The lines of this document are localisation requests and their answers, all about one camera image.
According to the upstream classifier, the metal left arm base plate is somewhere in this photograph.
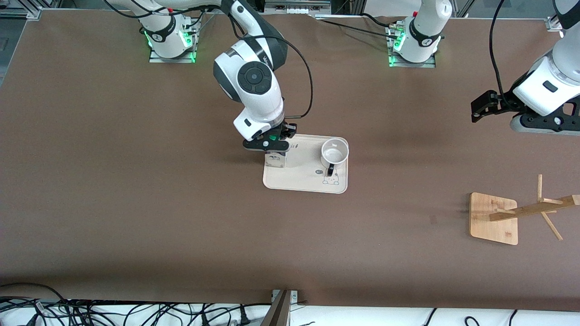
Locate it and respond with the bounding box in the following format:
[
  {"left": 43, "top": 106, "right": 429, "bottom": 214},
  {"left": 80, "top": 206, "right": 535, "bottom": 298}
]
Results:
[{"left": 387, "top": 25, "right": 437, "bottom": 69}]

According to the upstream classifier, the grey metal box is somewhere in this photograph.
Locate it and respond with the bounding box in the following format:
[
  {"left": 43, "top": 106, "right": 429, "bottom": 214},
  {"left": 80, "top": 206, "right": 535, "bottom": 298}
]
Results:
[{"left": 264, "top": 0, "right": 333, "bottom": 14}]

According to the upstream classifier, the wooden cup rack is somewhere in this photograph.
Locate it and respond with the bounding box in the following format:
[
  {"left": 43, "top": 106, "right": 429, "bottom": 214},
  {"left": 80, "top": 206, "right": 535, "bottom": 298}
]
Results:
[{"left": 469, "top": 174, "right": 580, "bottom": 246}]

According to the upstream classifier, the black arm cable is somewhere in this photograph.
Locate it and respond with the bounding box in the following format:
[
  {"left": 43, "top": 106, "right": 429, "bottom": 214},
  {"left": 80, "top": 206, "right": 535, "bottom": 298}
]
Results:
[
  {"left": 489, "top": 0, "right": 507, "bottom": 96},
  {"left": 102, "top": 0, "right": 314, "bottom": 120}
]

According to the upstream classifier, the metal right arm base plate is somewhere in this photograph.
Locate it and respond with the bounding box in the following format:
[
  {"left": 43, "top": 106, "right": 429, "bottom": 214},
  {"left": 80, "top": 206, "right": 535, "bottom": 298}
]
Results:
[{"left": 148, "top": 27, "right": 197, "bottom": 64}]

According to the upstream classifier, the black cable with plug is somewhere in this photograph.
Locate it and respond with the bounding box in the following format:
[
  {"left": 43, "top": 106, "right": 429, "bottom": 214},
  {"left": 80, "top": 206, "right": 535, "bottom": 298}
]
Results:
[{"left": 195, "top": 302, "right": 272, "bottom": 326}]

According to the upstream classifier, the cream tray with bear print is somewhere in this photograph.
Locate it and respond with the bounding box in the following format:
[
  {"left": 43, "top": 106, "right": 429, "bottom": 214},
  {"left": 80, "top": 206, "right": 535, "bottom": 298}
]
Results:
[{"left": 262, "top": 134, "right": 349, "bottom": 195}]

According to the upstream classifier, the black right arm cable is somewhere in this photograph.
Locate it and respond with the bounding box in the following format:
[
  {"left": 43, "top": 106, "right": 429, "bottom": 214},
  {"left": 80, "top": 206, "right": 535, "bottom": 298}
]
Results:
[{"left": 102, "top": 0, "right": 314, "bottom": 120}]

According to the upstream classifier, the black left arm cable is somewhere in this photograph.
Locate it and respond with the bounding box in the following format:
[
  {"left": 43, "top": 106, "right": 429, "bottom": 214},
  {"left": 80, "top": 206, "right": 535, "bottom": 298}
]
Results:
[{"left": 489, "top": 0, "right": 507, "bottom": 96}]

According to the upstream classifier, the white cup black handle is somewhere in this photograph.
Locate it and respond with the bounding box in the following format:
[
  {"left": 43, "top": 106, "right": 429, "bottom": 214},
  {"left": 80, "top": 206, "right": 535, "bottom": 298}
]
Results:
[{"left": 320, "top": 138, "right": 350, "bottom": 177}]

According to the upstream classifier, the blue milk carton green cap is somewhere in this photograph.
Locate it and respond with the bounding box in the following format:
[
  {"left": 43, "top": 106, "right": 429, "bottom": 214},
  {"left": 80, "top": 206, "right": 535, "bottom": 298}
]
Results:
[{"left": 265, "top": 150, "right": 287, "bottom": 169}]

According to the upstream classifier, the grey metal mount pole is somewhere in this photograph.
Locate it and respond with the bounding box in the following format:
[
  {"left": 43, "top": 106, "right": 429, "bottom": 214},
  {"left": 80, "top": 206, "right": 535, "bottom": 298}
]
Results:
[{"left": 260, "top": 289, "right": 300, "bottom": 326}]

